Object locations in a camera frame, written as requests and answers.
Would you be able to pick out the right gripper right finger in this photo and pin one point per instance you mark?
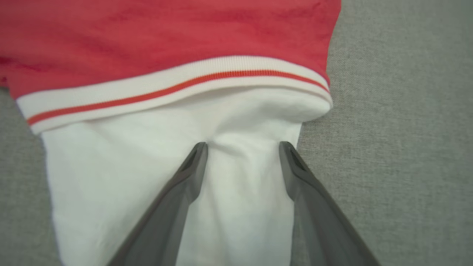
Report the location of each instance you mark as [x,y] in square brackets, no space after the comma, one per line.
[317,221]

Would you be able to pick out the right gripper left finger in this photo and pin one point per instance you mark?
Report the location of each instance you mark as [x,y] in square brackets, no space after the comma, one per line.
[173,207]

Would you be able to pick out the red jersey with white sleeves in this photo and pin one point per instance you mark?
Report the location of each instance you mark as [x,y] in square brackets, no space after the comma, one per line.
[166,37]

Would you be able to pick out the grey fabric sofa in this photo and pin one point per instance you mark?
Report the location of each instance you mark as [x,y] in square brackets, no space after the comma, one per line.
[406,147]

